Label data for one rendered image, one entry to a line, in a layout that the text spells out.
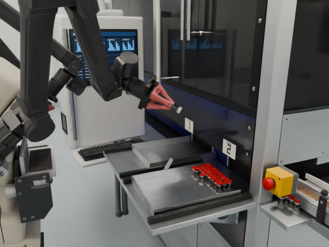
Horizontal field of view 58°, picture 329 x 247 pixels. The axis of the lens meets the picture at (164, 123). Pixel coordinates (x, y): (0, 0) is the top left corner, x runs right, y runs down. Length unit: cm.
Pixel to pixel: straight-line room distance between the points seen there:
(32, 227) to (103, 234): 129
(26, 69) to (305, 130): 91
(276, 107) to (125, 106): 107
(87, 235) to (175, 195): 141
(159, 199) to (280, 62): 62
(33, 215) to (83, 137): 84
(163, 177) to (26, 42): 80
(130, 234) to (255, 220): 140
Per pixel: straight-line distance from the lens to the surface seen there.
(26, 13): 65
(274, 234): 129
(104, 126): 185
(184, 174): 130
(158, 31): 161
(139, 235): 241
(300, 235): 141
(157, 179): 125
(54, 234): 254
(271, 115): 103
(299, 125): 113
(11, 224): 112
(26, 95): 78
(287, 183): 105
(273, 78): 100
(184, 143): 163
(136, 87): 95
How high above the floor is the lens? 147
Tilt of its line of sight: 17 degrees down
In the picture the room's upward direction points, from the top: straight up
